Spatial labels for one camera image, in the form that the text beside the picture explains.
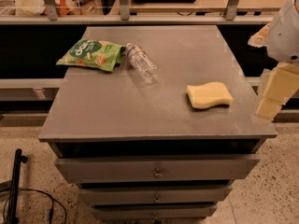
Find grey drawer cabinet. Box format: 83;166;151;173
40;25;276;209

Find bottom grey drawer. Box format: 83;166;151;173
93;204;217;220

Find middle grey drawer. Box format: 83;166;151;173
79;185;232;205

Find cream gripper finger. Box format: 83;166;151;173
255;97;282;120

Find top grey drawer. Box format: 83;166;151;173
55;154;259;184

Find clear plastic water bottle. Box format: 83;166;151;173
126;43;159;84

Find black stand pole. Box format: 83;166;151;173
7;148;28;224

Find green snack bag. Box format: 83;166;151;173
56;38;126;73

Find yellow sponge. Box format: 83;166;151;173
187;82;234;109

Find grey drawer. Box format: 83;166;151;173
93;204;217;220
55;154;259;184
79;185;232;205

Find metal railing frame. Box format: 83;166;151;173
0;0;287;25

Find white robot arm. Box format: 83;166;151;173
255;0;299;120

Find black floor cable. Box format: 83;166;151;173
0;188;68;224

